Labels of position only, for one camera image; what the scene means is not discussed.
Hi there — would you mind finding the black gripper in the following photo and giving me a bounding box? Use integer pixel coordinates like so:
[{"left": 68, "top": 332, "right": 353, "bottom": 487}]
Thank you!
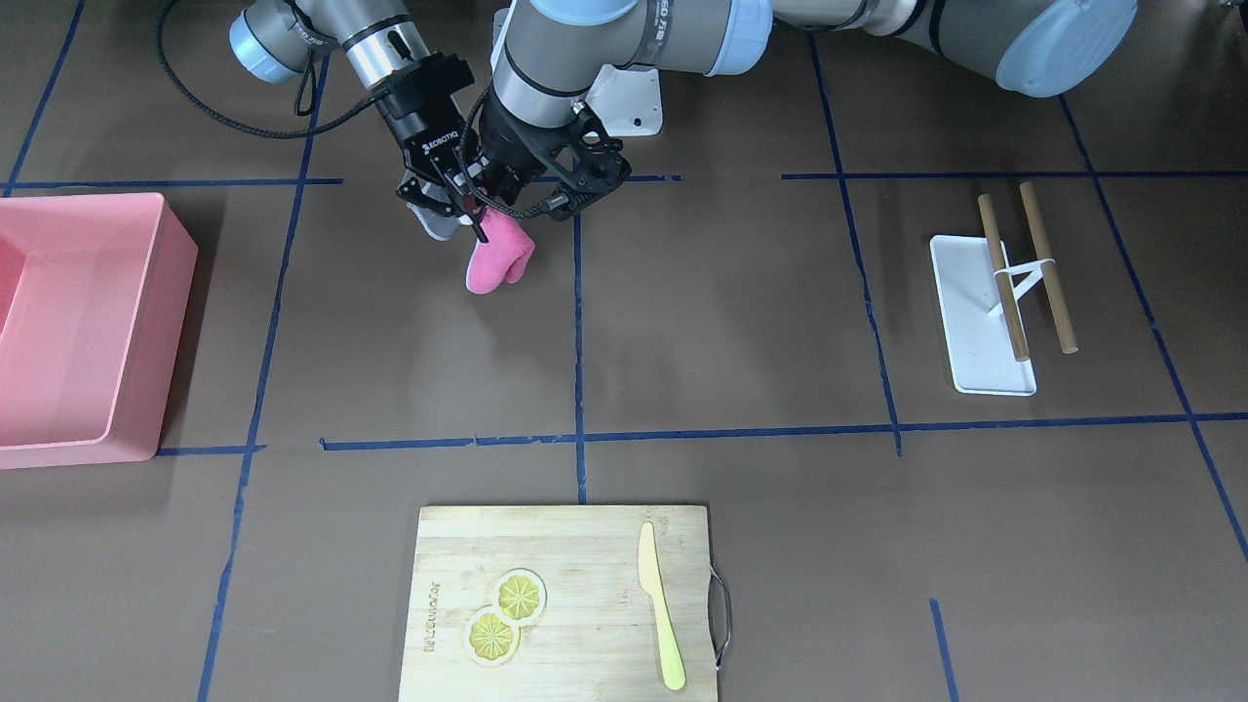
[
  {"left": 369, "top": 54, "right": 474, "bottom": 217},
  {"left": 443, "top": 92, "right": 631, "bottom": 244}
]

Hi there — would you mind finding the pink and grey cloth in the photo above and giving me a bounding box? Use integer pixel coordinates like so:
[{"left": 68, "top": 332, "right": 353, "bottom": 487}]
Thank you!
[{"left": 407, "top": 204, "right": 535, "bottom": 294}]

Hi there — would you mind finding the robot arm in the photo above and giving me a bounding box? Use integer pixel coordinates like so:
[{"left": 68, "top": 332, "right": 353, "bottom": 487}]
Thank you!
[
  {"left": 230, "top": 1, "right": 480, "bottom": 229},
  {"left": 456, "top": 1, "right": 1138, "bottom": 219}
]

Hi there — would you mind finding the pink plastic bin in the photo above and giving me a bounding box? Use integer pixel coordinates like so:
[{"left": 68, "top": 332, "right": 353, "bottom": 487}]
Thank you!
[{"left": 1, "top": 192, "right": 198, "bottom": 470}]

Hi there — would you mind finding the upper lemon slice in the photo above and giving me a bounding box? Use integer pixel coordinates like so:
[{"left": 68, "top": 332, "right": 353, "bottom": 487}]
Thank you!
[{"left": 493, "top": 568, "right": 549, "bottom": 628}]

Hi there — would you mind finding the lemon slice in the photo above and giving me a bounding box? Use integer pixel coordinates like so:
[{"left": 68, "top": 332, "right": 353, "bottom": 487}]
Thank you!
[
  {"left": 493, "top": 568, "right": 549, "bottom": 628},
  {"left": 463, "top": 607, "right": 523, "bottom": 667}
]

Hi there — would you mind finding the yellow plastic knife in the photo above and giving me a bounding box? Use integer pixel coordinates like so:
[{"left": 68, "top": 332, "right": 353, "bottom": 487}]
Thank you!
[{"left": 636, "top": 521, "right": 686, "bottom": 690}]

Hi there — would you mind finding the lower lemon slice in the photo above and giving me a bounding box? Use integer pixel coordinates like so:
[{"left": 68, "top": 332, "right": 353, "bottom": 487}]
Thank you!
[{"left": 463, "top": 607, "right": 523, "bottom": 667}]

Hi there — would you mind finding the wooden cutting board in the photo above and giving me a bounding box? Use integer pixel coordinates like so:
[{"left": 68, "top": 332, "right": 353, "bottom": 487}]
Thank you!
[{"left": 397, "top": 505, "right": 721, "bottom": 701}]

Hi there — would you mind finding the white towel rack stand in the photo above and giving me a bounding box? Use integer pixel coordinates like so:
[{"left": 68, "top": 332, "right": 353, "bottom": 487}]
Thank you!
[{"left": 930, "top": 181, "right": 1080, "bottom": 397}]

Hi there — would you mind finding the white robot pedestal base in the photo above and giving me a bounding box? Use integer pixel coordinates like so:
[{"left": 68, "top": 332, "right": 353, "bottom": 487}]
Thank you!
[{"left": 490, "top": 6, "right": 663, "bottom": 137}]

